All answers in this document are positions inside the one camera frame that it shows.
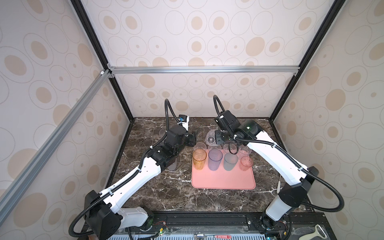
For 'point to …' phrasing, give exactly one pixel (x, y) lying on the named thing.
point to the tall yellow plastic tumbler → (199, 156)
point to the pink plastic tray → (223, 179)
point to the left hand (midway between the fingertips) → (197, 128)
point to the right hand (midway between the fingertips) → (219, 137)
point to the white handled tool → (319, 232)
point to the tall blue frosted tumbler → (215, 156)
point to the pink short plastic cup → (246, 163)
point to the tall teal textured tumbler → (230, 161)
